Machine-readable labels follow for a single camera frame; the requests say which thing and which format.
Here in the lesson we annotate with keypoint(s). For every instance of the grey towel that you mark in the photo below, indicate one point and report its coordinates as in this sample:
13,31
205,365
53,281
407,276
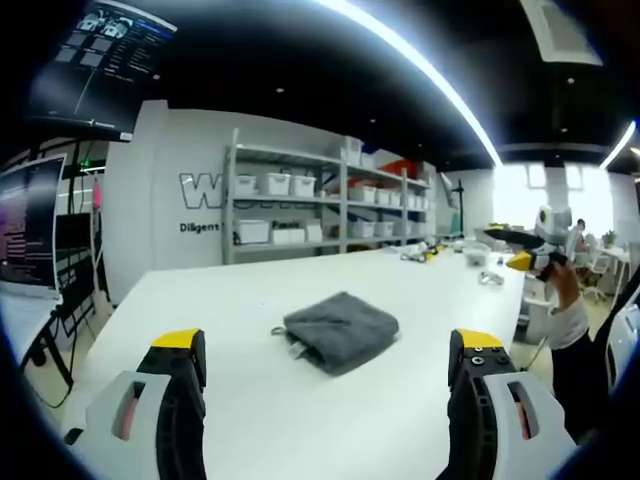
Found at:
340,330

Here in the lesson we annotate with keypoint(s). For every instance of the person's right hand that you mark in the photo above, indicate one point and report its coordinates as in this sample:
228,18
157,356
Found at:
565,287

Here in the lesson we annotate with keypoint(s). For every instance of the small white clip object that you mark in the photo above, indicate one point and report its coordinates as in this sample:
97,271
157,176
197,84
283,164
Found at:
492,278

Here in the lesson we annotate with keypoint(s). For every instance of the small white container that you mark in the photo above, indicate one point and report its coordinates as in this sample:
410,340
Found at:
475,256

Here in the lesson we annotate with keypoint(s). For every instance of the small green plant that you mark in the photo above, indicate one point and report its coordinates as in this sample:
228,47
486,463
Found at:
610,239

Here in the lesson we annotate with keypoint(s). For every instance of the white office chair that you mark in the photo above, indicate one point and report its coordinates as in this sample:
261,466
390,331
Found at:
597,272

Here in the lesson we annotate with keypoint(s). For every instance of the small black object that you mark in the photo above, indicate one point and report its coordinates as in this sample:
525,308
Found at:
73,436

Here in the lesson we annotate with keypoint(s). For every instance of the yellow and black tools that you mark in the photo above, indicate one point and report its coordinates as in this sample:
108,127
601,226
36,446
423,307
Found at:
425,254

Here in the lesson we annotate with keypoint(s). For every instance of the short ceiling light strip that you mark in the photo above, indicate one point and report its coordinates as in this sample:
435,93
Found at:
620,145

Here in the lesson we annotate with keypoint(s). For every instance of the white rounded device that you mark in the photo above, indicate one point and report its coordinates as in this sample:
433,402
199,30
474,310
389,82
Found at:
622,345

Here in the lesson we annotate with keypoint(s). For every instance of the long ceiling light strip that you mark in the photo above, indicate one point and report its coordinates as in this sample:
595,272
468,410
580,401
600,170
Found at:
440,85

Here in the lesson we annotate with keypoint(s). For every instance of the grey metal shelf unit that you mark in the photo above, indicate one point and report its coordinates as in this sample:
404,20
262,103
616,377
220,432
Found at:
330,200

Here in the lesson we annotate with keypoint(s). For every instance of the ceiling air conditioner vent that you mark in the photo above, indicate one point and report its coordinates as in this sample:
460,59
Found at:
562,30

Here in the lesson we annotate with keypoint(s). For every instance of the row of white storage bins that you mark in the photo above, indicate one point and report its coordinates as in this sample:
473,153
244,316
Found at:
310,200

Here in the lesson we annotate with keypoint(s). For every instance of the pink hanging object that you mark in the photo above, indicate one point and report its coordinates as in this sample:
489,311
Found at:
97,195

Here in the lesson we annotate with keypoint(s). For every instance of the desk computer monitor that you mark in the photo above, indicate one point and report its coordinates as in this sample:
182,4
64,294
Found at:
27,225

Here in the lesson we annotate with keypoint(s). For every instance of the hanging dark screen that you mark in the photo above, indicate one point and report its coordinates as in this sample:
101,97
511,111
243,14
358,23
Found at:
100,65

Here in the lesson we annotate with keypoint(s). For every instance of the black side desk frame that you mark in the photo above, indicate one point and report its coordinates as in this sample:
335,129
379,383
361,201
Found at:
75,300

